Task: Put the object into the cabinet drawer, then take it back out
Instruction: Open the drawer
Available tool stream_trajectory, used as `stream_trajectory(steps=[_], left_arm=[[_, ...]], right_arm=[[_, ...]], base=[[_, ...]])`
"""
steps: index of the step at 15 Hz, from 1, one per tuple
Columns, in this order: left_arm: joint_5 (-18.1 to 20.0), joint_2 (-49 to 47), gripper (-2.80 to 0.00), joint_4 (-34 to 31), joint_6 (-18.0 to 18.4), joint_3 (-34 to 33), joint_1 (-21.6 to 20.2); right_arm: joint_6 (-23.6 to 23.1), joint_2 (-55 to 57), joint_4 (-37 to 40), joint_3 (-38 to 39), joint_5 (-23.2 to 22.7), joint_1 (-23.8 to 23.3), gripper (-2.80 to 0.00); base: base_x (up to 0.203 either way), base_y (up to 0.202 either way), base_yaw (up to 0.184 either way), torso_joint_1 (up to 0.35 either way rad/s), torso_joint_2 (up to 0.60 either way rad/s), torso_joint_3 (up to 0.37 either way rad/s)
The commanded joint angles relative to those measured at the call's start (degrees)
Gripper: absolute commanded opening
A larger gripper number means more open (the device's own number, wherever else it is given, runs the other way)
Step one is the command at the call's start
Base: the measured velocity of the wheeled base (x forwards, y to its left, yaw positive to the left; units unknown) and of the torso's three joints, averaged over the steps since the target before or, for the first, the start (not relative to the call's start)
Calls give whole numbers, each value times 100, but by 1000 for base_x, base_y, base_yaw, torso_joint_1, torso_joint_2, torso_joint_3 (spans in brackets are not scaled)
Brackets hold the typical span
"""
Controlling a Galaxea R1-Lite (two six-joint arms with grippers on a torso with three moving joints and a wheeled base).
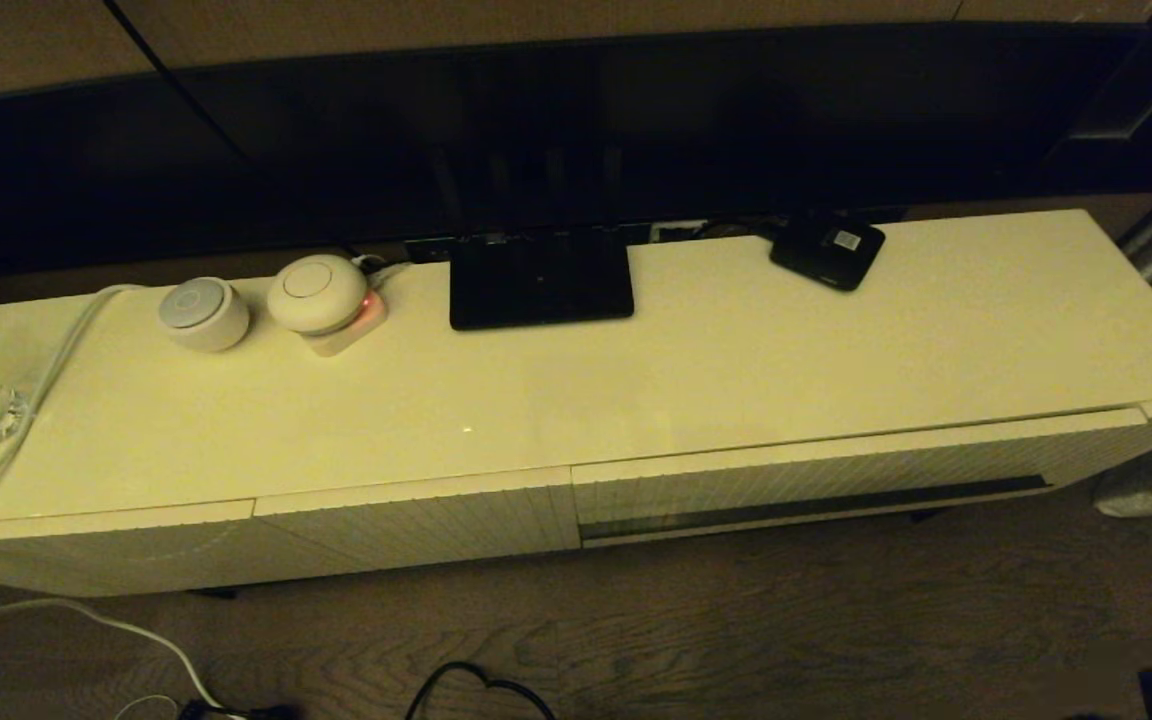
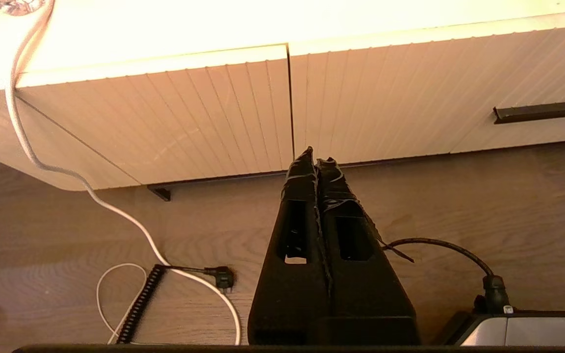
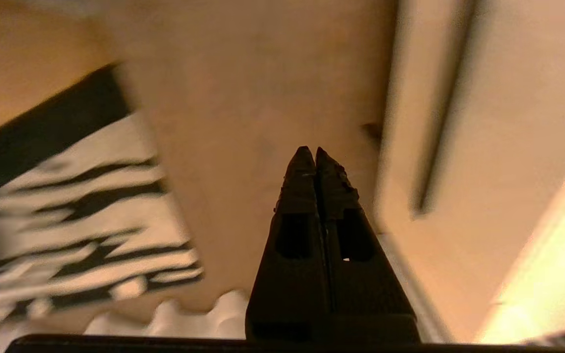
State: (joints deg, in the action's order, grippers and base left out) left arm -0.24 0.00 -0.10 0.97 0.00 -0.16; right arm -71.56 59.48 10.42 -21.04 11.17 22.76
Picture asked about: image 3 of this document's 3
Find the white cabinet drawer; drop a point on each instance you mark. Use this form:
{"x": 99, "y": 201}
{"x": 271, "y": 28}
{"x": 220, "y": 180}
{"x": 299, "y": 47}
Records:
{"x": 508, "y": 122}

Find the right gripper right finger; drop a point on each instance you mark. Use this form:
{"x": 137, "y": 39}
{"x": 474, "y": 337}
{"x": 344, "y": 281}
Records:
{"x": 361, "y": 294}

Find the white wavy trim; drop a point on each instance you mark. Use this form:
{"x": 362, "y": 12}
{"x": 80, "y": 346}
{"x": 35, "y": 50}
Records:
{"x": 184, "y": 318}

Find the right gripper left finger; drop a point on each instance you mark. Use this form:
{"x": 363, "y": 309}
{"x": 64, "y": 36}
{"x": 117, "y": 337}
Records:
{"x": 292, "y": 274}

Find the black white zebra rug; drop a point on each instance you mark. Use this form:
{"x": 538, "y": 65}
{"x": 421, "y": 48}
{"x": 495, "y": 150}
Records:
{"x": 66, "y": 196}

